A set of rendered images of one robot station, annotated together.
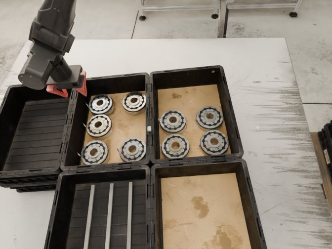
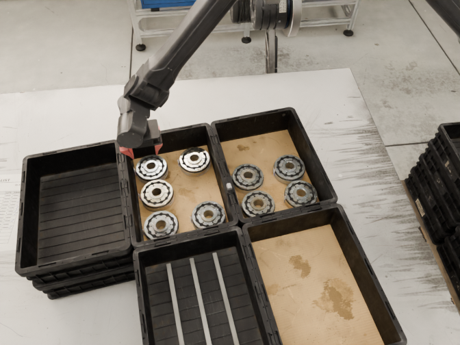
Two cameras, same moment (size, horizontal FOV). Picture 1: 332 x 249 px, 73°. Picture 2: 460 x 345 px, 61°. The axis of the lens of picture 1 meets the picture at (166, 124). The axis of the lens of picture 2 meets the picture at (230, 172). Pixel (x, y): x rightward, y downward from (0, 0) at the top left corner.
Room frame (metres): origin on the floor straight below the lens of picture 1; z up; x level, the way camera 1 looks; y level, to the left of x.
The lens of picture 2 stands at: (-0.20, 0.27, 1.89)
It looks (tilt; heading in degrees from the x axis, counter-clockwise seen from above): 55 degrees down; 340
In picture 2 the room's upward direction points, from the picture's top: straight up
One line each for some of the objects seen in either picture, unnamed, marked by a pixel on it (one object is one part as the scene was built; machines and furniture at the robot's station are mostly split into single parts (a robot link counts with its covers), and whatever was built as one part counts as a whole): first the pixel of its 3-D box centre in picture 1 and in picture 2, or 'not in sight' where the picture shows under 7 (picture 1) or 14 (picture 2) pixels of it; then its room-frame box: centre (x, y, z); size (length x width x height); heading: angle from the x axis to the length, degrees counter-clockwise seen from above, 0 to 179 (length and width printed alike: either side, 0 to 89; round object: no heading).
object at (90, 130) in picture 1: (98, 125); (157, 193); (0.49, 0.26, 0.86); 0.10 x 0.10 x 0.01
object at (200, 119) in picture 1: (209, 116); (289, 166); (0.44, -0.17, 0.86); 0.10 x 0.10 x 0.01
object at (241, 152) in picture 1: (190, 110); (269, 160); (0.45, -0.10, 0.92); 0.40 x 0.30 x 0.02; 174
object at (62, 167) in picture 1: (109, 117); (175, 180); (0.48, 0.20, 0.92); 0.40 x 0.30 x 0.02; 174
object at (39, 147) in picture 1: (39, 130); (79, 209); (0.51, 0.50, 0.87); 0.40 x 0.30 x 0.11; 174
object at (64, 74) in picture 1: (58, 69); (136, 126); (0.49, 0.27, 1.17); 0.10 x 0.07 x 0.07; 83
